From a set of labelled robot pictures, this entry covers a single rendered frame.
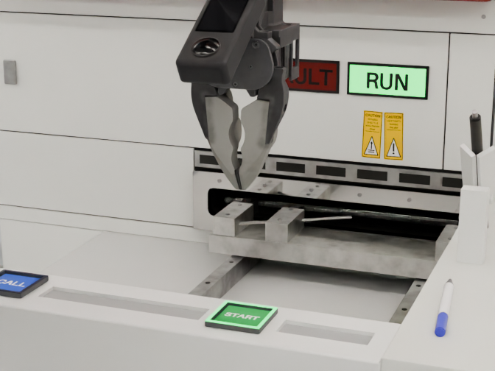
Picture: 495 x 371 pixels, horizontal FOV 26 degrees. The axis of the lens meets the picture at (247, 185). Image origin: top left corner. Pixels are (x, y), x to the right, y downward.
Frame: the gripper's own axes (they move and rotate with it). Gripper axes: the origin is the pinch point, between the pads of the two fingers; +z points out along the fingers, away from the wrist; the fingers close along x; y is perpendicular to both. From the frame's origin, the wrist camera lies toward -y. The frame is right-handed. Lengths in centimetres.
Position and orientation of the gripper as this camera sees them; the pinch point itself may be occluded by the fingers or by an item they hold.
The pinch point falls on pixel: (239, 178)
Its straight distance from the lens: 100.2
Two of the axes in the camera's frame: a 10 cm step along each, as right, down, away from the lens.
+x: -9.4, -1.0, 3.4
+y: 3.5, -2.5, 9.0
